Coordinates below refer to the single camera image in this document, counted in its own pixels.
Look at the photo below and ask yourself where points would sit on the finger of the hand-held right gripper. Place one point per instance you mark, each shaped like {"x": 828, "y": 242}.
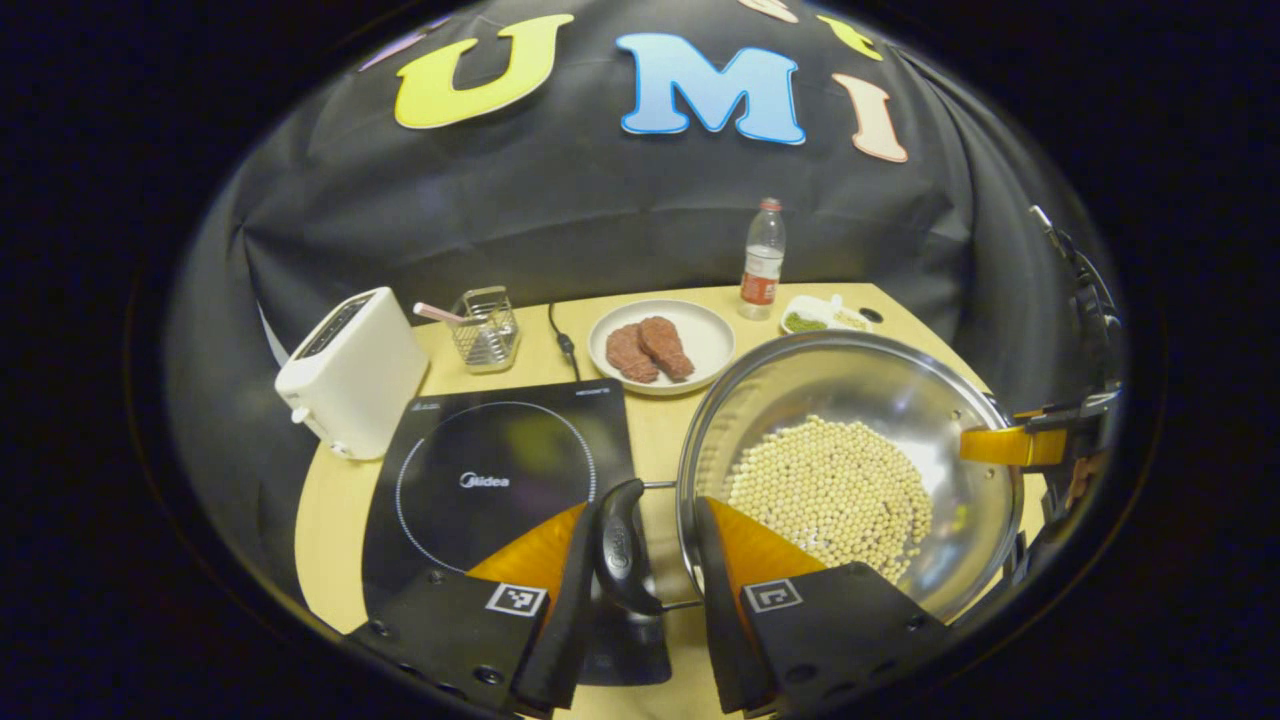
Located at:
{"x": 1010, "y": 446}

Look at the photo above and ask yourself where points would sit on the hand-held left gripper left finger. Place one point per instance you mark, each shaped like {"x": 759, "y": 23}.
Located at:
{"x": 570, "y": 620}

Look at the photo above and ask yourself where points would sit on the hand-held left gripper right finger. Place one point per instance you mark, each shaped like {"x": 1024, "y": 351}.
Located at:
{"x": 722, "y": 620}

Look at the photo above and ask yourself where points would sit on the black induction cooktop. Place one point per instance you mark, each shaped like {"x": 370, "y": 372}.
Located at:
{"x": 480, "y": 440}

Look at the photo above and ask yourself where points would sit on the stainless steel pot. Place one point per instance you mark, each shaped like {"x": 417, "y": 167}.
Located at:
{"x": 800, "y": 380}

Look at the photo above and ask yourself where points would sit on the pile of yellow soybeans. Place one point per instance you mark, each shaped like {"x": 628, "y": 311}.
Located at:
{"x": 830, "y": 500}

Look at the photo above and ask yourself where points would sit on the white divided bean tray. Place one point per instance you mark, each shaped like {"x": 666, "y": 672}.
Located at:
{"x": 812, "y": 318}

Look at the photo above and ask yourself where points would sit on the brown steak piece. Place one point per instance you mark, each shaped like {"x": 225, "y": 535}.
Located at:
{"x": 668, "y": 348}
{"x": 628, "y": 355}

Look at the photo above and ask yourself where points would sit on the white round plate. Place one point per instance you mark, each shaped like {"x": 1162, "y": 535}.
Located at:
{"x": 705, "y": 335}

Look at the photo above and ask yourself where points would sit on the clear plastic water bottle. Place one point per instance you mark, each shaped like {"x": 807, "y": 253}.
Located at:
{"x": 762, "y": 270}

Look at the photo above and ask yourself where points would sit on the white toaster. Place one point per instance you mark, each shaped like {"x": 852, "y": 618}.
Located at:
{"x": 360, "y": 380}

